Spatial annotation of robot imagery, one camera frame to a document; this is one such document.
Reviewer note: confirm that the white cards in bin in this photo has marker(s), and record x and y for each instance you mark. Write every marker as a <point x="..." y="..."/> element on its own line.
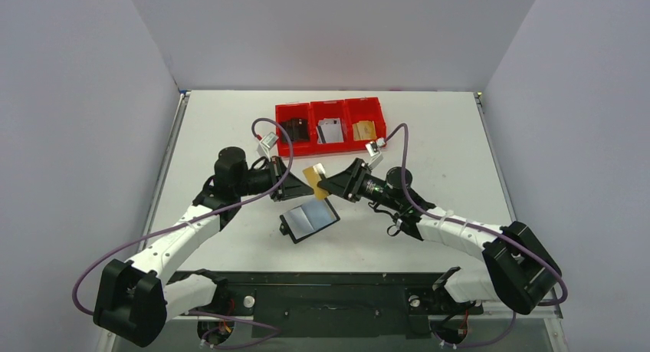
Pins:
<point x="330" y="130"/>

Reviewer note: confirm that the right red bin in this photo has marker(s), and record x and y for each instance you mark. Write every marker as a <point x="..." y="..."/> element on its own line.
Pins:
<point x="364" y="108"/>

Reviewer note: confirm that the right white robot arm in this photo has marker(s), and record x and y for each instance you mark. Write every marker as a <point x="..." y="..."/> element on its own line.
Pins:
<point x="519" y="272"/>

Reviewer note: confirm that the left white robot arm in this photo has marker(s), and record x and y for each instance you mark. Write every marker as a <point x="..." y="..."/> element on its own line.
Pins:
<point x="136" y="297"/>

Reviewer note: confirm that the black card holders in bin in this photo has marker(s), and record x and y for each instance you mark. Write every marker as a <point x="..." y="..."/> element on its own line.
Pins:
<point x="297" y="129"/>

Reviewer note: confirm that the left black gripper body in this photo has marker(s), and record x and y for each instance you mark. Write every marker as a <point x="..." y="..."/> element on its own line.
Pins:
<point x="260" y="181"/>

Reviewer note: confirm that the black leather card holder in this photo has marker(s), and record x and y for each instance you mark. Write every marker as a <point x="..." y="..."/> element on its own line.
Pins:
<point x="308" y="219"/>

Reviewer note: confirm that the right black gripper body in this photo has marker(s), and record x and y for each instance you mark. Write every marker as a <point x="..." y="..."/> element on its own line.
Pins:
<point x="356" y="179"/>

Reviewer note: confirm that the gold cards in bin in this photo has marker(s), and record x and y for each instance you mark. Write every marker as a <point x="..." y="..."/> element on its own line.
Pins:
<point x="364" y="130"/>

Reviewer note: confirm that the middle red bin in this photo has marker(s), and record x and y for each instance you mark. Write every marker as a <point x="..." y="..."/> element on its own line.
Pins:
<point x="329" y="109"/>

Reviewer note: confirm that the red bin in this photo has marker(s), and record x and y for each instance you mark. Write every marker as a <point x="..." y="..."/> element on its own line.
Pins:
<point x="285" y="112"/>
<point x="329" y="109"/>
<point x="364" y="108"/>

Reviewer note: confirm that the gold credit card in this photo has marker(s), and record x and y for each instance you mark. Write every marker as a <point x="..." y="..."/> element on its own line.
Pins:
<point x="313" y="175"/>

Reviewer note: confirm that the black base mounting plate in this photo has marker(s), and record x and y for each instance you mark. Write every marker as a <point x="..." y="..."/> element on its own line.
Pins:
<point x="322" y="304"/>

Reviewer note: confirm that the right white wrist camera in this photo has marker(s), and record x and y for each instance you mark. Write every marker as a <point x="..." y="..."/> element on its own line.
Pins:
<point x="374" y="148"/>

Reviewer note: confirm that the left red bin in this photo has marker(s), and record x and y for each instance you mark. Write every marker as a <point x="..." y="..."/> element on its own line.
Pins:
<point x="285" y="112"/>

